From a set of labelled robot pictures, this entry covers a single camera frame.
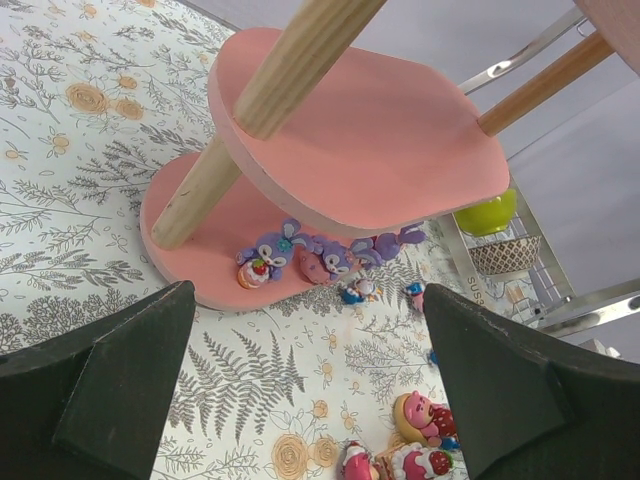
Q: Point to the metal dish rack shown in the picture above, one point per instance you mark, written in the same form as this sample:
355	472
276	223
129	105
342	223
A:
557	311

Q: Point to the purple bunny with red bow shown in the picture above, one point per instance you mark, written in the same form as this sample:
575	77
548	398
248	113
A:
374	251

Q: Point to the green bowl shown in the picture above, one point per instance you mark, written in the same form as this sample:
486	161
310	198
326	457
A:
489	217

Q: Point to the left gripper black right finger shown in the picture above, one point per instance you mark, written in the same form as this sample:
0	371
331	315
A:
530	406

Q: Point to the purple bunny with strawberry cake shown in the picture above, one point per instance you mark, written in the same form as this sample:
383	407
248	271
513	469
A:
272	252

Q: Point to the pink bear strawberry cake toy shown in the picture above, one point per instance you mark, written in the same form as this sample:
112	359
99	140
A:
413	462

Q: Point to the brown patterned ceramic bowl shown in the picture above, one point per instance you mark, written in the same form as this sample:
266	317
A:
506	256

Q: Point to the pink bear on donut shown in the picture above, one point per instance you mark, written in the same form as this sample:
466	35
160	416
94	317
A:
418	419

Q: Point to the pink bear holding white toy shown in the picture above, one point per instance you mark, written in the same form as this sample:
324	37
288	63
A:
357	463

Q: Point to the red blue cat toy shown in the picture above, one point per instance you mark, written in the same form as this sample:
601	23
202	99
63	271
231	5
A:
432	358

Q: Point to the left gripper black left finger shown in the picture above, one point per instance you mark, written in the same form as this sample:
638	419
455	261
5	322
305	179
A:
93	403

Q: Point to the pink three-tier wooden shelf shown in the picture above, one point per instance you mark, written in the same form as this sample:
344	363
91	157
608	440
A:
349	142

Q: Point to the pink round duck toy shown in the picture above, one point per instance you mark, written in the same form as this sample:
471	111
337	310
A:
415	292

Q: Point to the white blue penguin toy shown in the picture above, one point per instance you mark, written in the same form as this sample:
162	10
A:
361	291

